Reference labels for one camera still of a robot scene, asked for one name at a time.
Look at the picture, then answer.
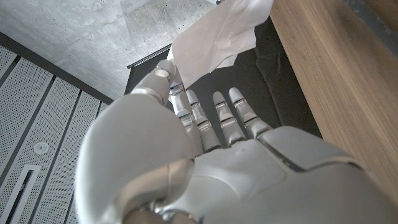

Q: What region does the ceiling air vent slot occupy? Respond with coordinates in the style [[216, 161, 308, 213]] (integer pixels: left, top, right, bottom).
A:
[[0, 164, 41, 224]]

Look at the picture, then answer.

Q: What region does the white plastic bag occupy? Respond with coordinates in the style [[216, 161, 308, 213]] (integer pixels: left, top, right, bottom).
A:
[[167, 0, 274, 90]]

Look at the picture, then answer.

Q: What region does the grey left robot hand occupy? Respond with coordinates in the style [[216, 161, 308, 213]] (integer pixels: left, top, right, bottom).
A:
[[74, 58, 398, 224]]

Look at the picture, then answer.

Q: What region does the black backdrop curtain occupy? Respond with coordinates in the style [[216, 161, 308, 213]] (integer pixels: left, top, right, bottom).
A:
[[124, 17, 323, 150]]

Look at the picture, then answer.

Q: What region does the round white ceiling sensor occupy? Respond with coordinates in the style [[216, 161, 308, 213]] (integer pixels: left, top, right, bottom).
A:
[[33, 142, 50, 155]]

